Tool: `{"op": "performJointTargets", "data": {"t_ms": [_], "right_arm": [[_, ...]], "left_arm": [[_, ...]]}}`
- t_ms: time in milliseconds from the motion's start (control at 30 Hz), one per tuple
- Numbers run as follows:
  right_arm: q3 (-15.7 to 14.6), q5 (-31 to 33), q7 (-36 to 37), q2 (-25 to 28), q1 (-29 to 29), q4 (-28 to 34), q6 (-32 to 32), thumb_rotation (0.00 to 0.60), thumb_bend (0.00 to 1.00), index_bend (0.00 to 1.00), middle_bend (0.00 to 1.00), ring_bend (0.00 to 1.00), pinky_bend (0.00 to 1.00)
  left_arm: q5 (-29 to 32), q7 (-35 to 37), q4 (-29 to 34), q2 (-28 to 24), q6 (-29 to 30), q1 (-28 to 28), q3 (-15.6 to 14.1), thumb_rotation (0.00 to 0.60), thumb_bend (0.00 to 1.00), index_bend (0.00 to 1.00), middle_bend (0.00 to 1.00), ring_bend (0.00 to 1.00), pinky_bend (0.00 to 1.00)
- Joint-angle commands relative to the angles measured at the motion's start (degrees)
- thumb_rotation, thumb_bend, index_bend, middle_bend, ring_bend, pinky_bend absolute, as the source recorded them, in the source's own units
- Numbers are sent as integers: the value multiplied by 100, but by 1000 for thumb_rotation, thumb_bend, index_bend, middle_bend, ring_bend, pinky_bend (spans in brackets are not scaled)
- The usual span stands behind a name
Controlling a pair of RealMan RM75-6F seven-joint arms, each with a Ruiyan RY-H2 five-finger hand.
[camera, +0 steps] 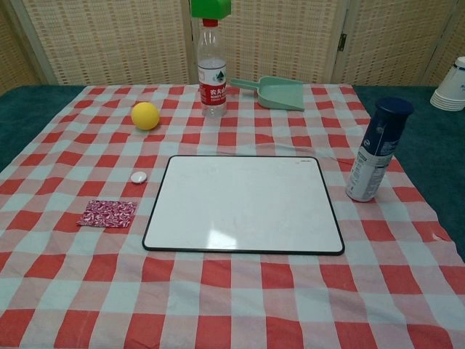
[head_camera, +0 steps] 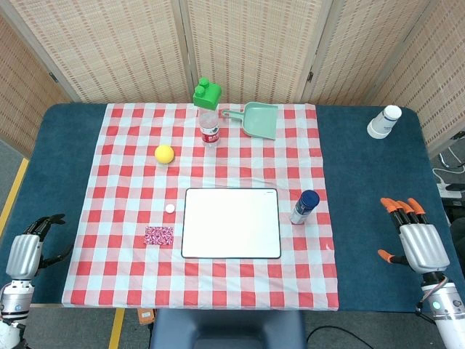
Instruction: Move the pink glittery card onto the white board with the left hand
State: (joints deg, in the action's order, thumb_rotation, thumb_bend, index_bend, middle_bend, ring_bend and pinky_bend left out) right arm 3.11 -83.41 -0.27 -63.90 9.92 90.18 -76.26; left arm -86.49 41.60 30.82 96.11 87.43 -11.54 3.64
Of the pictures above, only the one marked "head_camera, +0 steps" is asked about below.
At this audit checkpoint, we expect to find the left silver black-fingered robot hand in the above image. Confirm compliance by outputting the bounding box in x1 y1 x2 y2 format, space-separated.
6 213 73 281

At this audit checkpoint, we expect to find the clear red-labelled water bottle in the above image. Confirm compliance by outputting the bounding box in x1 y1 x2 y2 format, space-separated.
198 104 221 148

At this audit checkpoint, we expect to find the green building block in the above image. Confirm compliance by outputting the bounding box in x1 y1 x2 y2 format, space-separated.
193 77 223 111

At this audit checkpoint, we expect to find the bamboo folding screen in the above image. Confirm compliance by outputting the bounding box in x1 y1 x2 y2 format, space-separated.
0 0 465 158

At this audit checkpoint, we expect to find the red patterned wrapper packet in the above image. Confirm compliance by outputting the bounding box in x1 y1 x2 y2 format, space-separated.
144 225 174 246

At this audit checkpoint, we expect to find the mint green dustpan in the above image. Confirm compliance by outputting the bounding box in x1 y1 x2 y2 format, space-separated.
222 102 280 141

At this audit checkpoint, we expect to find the red white checkered tablecloth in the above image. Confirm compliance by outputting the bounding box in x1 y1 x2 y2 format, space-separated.
61 103 340 311

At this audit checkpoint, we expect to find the white board with black rim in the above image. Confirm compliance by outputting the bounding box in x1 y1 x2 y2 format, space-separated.
180 188 283 260

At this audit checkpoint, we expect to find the white power strip with cables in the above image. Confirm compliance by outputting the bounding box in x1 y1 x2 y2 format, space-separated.
432 132 465 200

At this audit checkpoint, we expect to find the black cable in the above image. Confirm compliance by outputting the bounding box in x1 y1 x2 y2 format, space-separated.
307 324 370 349

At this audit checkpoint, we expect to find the right silver orange-fingered robot hand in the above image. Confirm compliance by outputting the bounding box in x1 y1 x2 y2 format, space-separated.
377 197 451 276

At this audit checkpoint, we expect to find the yellow ball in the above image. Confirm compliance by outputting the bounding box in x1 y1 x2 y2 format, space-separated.
154 144 176 165

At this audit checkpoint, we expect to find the blue-capped white canister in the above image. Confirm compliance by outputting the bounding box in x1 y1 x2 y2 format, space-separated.
289 189 320 225

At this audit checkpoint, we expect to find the dark teal table cover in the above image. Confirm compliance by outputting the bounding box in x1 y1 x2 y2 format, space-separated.
0 103 461 313

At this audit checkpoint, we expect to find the stack of white paper cups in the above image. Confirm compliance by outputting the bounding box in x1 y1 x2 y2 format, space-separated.
366 105 402 140

